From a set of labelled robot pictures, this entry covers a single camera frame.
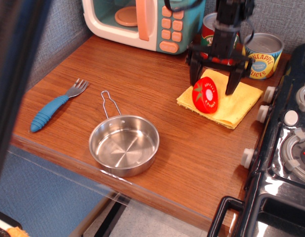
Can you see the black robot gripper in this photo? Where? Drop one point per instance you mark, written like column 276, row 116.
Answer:
column 221, row 48

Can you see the red toy tomato half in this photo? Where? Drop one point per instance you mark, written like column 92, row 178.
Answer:
column 205, row 95

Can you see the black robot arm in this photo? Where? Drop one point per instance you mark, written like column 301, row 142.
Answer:
column 233, row 11

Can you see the yellow folded napkin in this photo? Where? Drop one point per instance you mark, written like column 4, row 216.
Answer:
column 231, row 109

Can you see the tomato sauce can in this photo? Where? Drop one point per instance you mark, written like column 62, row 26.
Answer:
column 207, row 35

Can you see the pineapple slices can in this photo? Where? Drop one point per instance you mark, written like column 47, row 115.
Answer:
column 265, row 50

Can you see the toy microwave oven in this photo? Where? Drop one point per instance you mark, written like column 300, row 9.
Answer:
column 162, row 26

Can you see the orange microwave plate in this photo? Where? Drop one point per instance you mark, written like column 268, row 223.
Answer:
column 126, row 16

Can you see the small steel pan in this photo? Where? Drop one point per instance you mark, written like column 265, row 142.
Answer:
column 123, row 145

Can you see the black toy stove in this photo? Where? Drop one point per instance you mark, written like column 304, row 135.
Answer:
column 274, row 202

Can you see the blue handled fork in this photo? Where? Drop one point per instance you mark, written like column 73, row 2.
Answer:
column 45, row 114

